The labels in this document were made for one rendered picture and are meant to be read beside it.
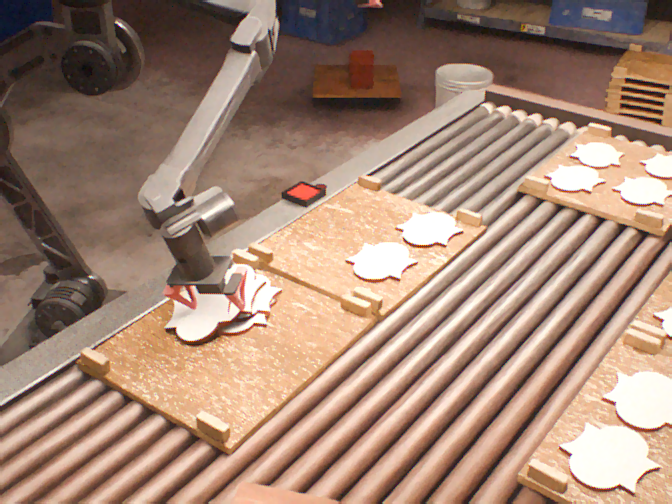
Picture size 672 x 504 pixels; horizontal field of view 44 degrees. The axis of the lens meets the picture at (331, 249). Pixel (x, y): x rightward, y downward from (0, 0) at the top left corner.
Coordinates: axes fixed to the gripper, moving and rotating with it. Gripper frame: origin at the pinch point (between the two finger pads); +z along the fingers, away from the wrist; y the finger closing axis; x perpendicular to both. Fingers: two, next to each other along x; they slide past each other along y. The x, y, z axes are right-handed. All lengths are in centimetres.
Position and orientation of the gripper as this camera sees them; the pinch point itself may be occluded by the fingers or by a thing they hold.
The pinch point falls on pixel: (217, 304)
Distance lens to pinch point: 149.6
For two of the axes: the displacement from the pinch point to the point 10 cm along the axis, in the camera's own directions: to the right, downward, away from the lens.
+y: -9.3, 0.0, 3.6
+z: 2.5, 7.0, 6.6
